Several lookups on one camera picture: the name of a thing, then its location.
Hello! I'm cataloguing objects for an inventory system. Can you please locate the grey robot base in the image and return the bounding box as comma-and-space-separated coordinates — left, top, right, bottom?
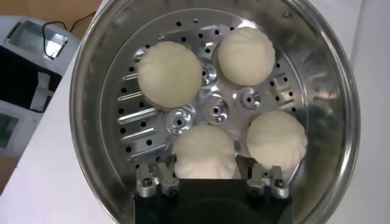
0, 15, 82, 159

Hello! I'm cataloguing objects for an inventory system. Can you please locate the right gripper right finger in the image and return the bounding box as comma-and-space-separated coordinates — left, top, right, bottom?
236, 155, 290, 200

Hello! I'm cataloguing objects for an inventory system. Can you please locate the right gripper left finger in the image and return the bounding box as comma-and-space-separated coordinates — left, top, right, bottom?
135, 154, 181, 199

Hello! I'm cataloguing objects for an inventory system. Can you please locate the perforated steel steamer basket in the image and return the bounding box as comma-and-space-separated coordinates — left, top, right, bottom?
69, 0, 361, 224

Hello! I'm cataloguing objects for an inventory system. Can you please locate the white steamed baozi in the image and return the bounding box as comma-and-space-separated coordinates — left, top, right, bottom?
218, 26, 276, 87
136, 41, 203, 109
246, 110, 308, 172
172, 124, 241, 180

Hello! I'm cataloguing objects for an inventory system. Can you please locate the thin black base cable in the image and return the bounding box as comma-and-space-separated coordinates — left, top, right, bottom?
41, 11, 97, 60

